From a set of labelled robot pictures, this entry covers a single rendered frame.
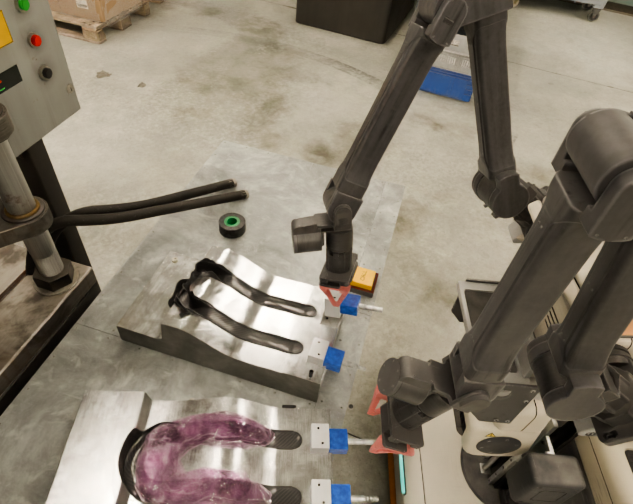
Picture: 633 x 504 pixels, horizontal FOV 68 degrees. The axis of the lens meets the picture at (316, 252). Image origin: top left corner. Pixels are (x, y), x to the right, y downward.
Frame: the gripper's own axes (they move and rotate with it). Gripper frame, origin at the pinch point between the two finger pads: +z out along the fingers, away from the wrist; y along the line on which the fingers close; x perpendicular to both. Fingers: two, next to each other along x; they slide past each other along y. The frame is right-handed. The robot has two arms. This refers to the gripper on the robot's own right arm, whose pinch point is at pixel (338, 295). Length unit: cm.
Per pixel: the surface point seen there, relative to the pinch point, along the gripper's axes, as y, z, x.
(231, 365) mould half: 16.8, 11.5, -21.0
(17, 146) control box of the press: -5, -26, -82
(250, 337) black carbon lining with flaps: 10.6, 8.0, -18.5
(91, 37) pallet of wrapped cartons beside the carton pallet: -272, 17, -279
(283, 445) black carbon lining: 30.0, 15.5, -4.1
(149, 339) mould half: 16.9, 8.5, -41.5
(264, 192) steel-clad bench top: -49, 5, -38
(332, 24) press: -397, 26, -104
